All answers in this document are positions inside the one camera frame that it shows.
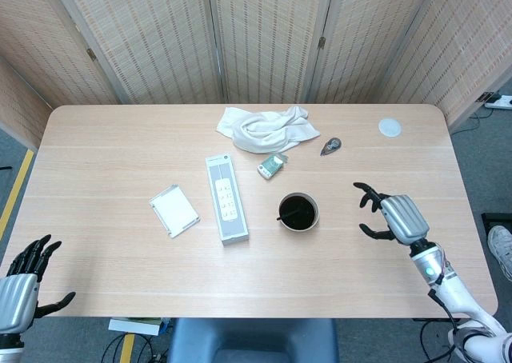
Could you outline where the white sneaker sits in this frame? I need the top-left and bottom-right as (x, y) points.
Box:
(487, 225), (512, 282)

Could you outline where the green white tissue pack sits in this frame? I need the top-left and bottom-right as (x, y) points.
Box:
(257, 153), (290, 181)

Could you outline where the dark coffee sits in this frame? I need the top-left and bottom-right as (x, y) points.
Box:
(279, 194), (316, 229)

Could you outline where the white floor power strip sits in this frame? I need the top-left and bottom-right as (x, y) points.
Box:
(478, 92), (512, 110)

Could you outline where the small white notepad box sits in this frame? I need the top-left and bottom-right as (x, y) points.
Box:
(149, 184), (201, 240)

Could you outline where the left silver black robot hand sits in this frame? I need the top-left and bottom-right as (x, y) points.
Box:
(0, 233), (77, 336)

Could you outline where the black floor cable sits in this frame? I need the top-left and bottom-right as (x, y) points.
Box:
(100, 331), (170, 363)

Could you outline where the round white grommet cap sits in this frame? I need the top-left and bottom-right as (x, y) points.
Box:
(378, 117), (403, 138)

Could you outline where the grey correction tape dispenser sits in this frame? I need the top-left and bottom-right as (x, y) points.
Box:
(319, 137), (343, 158)

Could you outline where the black plastic spoon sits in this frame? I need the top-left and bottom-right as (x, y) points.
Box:
(276, 206), (305, 222)

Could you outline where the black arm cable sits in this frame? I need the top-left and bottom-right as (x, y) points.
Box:
(426, 250), (465, 363)

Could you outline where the grey power strip box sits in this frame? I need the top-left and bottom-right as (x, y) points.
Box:
(205, 153), (250, 248)

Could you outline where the white round bowl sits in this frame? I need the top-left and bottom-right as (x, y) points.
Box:
(278, 192), (321, 233)

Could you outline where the blue grey chair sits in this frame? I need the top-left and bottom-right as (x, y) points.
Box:
(166, 317), (340, 363)

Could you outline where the woven folding screen panel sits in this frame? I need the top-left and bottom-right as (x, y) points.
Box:
(0, 57), (55, 152)
(0, 0), (131, 108)
(47, 0), (225, 105)
(303, 0), (445, 105)
(378, 0), (512, 134)
(206, 0), (337, 104)

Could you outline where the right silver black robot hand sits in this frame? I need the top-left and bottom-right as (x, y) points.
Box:
(353, 181), (431, 247)

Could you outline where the crumpled white towel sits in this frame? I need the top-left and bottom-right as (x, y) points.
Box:
(215, 105), (322, 155)

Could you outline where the black floor base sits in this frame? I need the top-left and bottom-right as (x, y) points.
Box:
(481, 212), (512, 230)

